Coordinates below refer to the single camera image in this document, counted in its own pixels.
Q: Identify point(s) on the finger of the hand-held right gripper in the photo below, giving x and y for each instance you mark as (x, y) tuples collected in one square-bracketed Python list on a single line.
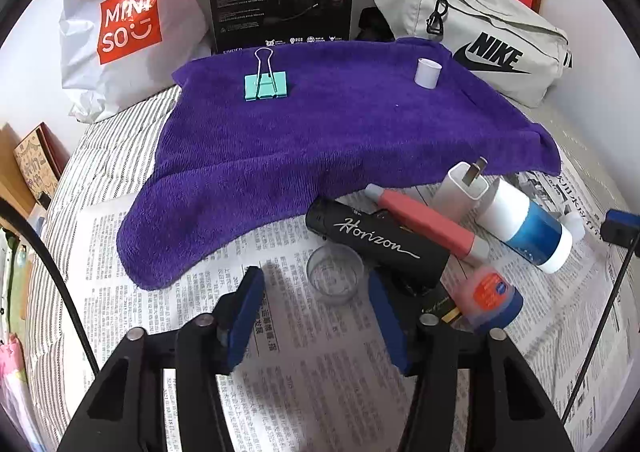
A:
[(620, 227)]

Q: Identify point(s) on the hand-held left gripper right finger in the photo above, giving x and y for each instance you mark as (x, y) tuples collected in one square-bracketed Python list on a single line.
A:
[(387, 322)]

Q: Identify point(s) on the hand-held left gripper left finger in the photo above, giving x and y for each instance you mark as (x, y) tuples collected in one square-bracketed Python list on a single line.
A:
[(245, 317)]

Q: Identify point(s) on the black and gold lipstick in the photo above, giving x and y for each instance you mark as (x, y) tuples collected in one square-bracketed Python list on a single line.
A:
[(440, 304)]

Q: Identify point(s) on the small clear glass cup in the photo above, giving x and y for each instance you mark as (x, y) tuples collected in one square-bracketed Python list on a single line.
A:
[(335, 292)]

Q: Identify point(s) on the black tube with white script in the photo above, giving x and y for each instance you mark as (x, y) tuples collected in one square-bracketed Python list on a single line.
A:
[(375, 242)]

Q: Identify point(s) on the white and blue bottle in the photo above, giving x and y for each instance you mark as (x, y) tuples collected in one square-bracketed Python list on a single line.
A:
[(525, 227)]

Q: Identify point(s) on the white charger plug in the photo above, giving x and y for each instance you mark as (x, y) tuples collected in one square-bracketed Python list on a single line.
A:
[(457, 194)]

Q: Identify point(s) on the small translucent cap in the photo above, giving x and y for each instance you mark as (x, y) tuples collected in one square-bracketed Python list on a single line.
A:
[(575, 226)]

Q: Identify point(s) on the newspaper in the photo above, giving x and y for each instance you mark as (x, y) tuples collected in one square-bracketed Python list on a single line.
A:
[(300, 357)]

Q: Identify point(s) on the small jar with blue lid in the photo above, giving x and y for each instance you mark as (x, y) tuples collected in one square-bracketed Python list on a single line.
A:
[(487, 297)]

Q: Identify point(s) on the coral pink tube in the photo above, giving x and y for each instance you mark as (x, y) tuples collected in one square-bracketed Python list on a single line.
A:
[(425, 219)]

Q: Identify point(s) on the purple towel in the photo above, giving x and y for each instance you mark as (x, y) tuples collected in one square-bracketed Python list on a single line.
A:
[(325, 131)]

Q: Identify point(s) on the printed cloth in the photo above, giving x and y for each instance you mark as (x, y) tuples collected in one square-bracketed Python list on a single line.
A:
[(15, 332)]

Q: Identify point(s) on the teal binder clip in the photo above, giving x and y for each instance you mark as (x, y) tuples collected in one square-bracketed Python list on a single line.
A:
[(265, 85)]

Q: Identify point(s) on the small white paper roll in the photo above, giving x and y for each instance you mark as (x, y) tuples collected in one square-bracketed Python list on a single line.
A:
[(427, 74)]

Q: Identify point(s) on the brown printed box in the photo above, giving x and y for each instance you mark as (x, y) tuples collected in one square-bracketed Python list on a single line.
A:
[(40, 166)]

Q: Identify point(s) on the grey sling bag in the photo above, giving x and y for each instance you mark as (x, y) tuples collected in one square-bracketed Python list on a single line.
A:
[(475, 16)]

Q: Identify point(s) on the wooden board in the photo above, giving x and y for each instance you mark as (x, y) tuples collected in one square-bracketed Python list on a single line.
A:
[(12, 182)]

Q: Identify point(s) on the white plastic shopping bag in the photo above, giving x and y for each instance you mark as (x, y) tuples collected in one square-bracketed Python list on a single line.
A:
[(100, 81)]

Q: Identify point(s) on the black pouch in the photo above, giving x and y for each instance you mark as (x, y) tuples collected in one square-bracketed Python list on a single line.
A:
[(375, 26)]

